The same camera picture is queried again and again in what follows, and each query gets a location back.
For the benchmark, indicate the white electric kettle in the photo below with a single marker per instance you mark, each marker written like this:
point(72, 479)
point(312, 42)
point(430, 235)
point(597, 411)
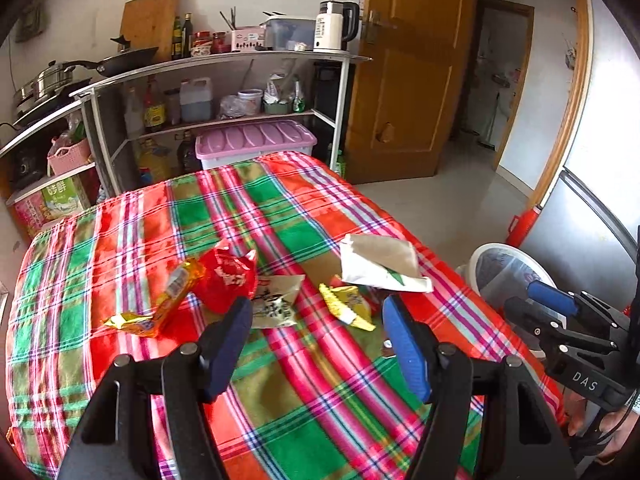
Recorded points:
point(330, 27)

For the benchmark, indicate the silver refrigerator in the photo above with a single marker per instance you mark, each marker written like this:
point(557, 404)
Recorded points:
point(600, 210)

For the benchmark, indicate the food packets bag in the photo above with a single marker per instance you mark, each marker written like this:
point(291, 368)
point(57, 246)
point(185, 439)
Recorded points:
point(275, 89)

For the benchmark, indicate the red carton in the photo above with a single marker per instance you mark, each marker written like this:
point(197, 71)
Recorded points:
point(27, 215)

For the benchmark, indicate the translucent bin liner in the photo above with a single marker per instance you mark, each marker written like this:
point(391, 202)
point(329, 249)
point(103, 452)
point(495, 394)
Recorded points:
point(505, 275)

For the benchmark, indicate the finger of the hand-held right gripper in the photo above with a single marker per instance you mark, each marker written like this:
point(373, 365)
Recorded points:
point(550, 295)
point(520, 310)

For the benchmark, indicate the wooden cutting board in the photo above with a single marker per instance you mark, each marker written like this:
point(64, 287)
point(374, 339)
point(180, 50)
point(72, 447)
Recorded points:
point(150, 25)

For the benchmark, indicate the pink utensil holder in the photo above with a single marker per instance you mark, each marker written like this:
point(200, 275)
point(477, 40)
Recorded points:
point(247, 39)

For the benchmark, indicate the black gas stove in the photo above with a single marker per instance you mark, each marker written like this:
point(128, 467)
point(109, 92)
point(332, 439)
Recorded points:
point(50, 102)

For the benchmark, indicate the sauce bottle yellow label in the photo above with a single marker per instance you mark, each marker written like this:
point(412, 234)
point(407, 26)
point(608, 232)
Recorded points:
point(155, 110)

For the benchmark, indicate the pink plastic basket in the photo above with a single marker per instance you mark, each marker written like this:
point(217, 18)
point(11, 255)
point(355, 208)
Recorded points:
point(70, 157)

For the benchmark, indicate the red jar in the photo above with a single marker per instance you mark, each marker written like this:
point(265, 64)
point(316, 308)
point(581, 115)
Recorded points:
point(221, 42)
point(202, 45)

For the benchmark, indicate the white trash bin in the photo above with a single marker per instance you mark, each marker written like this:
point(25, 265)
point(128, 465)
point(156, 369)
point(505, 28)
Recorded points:
point(475, 270)

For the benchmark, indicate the green glass bottle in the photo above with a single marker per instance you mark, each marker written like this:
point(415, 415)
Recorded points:
point(176, 40)

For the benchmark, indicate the white wrapper black print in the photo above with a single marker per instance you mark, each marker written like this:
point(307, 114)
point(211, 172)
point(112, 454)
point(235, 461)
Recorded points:
point(275, 305)

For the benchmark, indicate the black rice cooker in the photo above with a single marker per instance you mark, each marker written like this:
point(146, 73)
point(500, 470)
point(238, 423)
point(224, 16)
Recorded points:
point(27, 167)

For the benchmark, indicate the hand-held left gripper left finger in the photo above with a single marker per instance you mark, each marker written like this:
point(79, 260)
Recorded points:
point(227, 350)

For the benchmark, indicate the white jerrycan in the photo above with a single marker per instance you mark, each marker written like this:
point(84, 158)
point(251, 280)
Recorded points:
point(196, 102)

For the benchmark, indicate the wooden door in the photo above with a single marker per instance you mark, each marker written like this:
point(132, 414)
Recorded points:
point(410, 85)

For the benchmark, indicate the pink lidded storage box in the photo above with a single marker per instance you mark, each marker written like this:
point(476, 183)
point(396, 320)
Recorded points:
point(255, 140)

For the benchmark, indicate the tall white metal shelf rack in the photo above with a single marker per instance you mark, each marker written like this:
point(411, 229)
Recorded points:
point(225, 62)

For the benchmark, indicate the yellow cooking oil bottle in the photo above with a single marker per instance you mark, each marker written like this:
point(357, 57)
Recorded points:
point(152, 160)

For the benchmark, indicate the red plastic object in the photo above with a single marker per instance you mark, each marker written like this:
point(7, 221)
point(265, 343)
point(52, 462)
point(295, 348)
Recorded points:
point(522, 225)

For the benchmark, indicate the hanging cloth bag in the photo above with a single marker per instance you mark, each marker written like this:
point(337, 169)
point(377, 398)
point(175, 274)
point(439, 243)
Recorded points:
point(32, 21)

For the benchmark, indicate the low white metal shelf rack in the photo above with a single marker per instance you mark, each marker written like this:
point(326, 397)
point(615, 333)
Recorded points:
point(35, 132)

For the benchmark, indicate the black frying pan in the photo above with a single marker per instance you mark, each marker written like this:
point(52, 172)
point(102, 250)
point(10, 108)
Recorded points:
point(130, 60)

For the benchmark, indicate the white plastic tub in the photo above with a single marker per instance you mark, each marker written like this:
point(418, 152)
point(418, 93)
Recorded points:
point(250, 102)

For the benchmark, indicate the green white shelf bottle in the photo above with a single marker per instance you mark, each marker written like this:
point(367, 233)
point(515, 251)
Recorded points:
point(298, 97)

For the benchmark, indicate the chopsticks bundle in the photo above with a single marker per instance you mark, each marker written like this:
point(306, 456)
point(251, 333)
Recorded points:
point(230, 19)

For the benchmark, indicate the person's right hand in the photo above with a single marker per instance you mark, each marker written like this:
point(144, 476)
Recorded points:
point(627, 432)

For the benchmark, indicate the clear lidded plastic container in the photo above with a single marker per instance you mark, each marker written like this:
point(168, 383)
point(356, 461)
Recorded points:
point(290, 32)

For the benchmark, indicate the dark oil bottle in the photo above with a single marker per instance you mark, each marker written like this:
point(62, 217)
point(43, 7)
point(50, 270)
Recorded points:
point(187, 37)

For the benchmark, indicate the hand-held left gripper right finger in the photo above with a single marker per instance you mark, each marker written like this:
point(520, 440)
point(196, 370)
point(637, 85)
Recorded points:
point(407, 350)

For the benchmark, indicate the white plastic bottle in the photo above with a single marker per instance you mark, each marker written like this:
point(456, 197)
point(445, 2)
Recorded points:
point(134, 115)

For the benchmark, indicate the red snack packet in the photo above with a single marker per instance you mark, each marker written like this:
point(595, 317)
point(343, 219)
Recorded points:
point(227, 275)

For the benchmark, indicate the mop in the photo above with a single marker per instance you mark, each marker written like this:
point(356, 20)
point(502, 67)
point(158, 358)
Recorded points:
point(492, 120)

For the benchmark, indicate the black cabinet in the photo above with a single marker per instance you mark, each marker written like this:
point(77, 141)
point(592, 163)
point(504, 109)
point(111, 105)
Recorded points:
point(330, 95)

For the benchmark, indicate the plaid tablecloth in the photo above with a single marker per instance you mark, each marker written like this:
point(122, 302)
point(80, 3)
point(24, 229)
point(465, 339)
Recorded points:
point(300, 225)

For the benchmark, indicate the white paper bag green print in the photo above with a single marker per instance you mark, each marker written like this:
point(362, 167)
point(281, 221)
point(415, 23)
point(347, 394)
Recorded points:
point(380, 260)

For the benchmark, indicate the steel pot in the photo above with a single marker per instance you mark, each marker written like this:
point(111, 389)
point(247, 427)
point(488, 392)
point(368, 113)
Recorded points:
point(45, 82)

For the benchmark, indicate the brown door frame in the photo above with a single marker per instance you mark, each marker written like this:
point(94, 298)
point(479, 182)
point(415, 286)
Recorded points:
point(505, 4)

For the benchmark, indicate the clear plastic bag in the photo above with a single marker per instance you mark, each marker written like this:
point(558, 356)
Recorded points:
point(231, 108)

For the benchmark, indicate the green plastic floor bottle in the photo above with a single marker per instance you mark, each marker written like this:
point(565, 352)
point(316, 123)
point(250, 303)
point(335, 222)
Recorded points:
point(340, 165)

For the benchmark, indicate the yellow snack wrapper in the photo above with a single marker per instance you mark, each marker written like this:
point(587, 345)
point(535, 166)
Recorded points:
point(347, 305)

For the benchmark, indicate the gold snack packet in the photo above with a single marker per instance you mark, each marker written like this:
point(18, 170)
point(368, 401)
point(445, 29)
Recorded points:
point(160, 310)

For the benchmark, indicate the green milk carton box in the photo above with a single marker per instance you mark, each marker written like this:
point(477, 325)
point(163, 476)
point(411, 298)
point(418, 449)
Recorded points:
point(62, 197)

